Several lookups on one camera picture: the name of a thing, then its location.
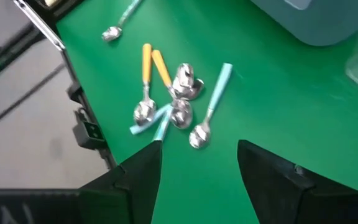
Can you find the blue-grey plastic bin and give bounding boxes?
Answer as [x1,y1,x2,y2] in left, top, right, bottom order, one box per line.
[249,0,358,47]

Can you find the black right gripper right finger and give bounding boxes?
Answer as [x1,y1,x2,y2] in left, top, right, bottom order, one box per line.
[236,139,358,224]

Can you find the teal-handled metal spoon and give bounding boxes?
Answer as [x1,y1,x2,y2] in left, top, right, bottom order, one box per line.
[101,0,143,43]
[188,62,234,150]
[152,77,205,143]
[129,63,195,135]

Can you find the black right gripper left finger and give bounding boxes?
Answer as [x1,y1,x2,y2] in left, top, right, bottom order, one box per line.
[0,139,163,224]

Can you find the orange-handled metal spoon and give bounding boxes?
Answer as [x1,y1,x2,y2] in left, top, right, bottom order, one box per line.
[133,43,157,127]
[151,49,194,130]

